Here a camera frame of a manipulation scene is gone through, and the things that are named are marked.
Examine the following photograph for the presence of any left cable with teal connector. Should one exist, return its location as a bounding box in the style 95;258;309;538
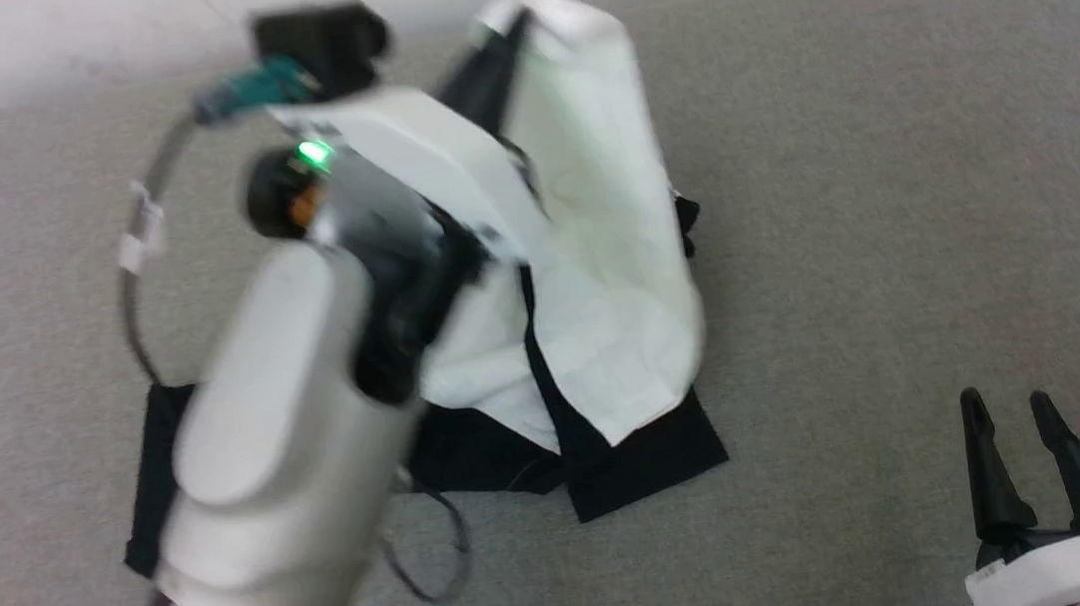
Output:
96;53;352;389

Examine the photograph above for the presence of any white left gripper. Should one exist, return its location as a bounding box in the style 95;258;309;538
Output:
262;10;560;292

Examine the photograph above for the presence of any grey fabric sofa cushion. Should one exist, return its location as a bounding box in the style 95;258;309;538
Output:
0;0;1080;606

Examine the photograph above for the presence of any black and white t-shirt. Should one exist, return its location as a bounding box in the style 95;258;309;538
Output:
70;0;736;580

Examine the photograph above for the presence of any thin black cable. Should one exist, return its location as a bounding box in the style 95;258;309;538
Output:
373;471;478;606

